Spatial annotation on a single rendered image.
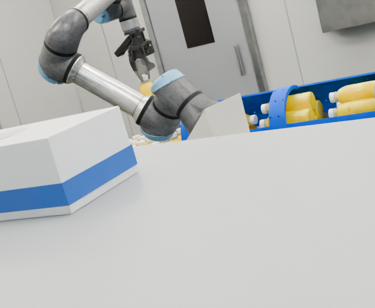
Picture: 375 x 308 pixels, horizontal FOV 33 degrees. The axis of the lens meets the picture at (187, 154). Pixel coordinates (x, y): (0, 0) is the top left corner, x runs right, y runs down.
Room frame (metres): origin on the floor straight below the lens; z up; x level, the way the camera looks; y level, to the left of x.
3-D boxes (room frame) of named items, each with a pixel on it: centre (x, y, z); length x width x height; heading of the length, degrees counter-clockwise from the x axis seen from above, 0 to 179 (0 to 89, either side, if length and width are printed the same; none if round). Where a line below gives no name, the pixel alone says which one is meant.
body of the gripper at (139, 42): (2.67, 0.07, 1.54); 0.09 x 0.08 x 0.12; 54
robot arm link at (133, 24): (2.67, 0.08, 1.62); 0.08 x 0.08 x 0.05
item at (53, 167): (0.69, 0.19, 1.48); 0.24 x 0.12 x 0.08; 59
